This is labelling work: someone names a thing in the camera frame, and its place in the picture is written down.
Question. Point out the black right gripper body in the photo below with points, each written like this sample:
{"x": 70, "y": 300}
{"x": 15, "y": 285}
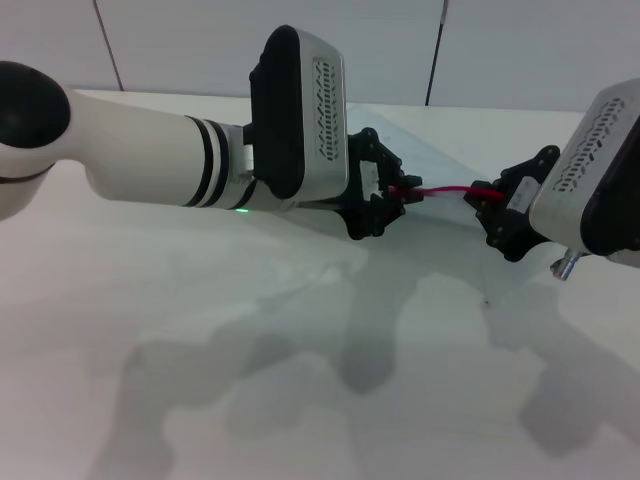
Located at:
{"x": 510, "y": 225}

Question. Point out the silver connector plug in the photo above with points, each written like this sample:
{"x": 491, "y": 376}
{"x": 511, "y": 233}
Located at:
{"x": 566, "y": 265}

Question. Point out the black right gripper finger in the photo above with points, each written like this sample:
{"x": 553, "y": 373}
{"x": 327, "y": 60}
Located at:
{"x": 492, "y": 184}
{"x": 485, "y": 204}

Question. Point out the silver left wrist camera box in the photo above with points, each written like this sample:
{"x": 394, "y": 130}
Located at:
{"x": 310, "y": 115}

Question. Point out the clear red-zip document bag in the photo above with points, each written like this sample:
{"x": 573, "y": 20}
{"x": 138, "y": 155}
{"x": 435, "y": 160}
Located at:
{"x": 445, "y": 190}

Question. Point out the thin dark wall strip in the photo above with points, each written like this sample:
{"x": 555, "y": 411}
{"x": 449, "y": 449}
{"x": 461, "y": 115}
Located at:
{"x": 434, "y": 55}
{"x": 110, "y": 50}

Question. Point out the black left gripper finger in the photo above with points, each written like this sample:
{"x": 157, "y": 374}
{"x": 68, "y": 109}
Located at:
{"x": 375, "y": 220}
{"x": 387, "y": 157}

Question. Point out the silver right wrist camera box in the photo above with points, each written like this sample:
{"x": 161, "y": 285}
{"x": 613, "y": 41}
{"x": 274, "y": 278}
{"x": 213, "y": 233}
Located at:
{"x": 590, "y": 180}

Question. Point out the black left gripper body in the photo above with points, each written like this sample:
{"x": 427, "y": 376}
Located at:
{"x": 367, "y": 182}

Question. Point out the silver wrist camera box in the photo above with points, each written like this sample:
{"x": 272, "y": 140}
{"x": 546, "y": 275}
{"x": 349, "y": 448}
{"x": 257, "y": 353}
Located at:
{"x": 310, "y": 115}
{"x": 590, "y": 180}

